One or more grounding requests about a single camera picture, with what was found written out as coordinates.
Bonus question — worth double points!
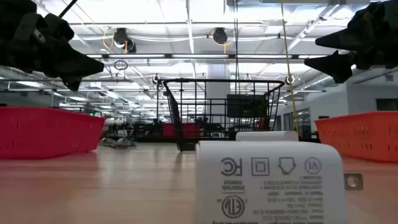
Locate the black monitor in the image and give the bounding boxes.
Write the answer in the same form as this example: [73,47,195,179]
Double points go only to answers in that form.
[226,93,269,118]

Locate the long ceiling light strip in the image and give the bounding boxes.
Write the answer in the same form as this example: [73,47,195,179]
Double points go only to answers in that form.
[86,53,329,60]

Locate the pile of grey cables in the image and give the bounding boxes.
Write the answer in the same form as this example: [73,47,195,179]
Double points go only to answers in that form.
[99,136,137,149]

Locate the ceiling cable reel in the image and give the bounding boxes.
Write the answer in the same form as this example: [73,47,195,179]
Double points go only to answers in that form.
[211,27,229,45]
[112,27,137,54]

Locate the orange plastic basket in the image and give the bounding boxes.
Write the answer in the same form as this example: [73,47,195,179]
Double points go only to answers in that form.
[313,111,398,163]

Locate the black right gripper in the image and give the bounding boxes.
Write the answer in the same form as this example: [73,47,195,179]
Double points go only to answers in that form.
[303,0,398,84]

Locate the black wire basket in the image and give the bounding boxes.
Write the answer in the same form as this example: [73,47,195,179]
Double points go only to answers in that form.
[162,78,285,152]

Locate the red background bins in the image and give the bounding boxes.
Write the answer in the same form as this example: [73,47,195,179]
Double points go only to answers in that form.
[161,123,203,138]

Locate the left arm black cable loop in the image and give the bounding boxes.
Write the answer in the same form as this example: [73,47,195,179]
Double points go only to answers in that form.
[58,0,78,19]

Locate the white charger block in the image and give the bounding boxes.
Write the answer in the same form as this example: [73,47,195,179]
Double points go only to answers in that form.
[235,131,299,142]
[195,140,364,224]

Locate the black hanging cable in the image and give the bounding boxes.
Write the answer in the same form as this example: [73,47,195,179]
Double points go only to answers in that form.
[232,0,241,94]

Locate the yellow hanging cable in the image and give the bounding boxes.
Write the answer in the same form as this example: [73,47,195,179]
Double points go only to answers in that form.
[280,0,300,136]

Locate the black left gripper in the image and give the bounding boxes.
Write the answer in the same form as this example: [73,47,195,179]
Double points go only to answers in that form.
[0,0,105,91]

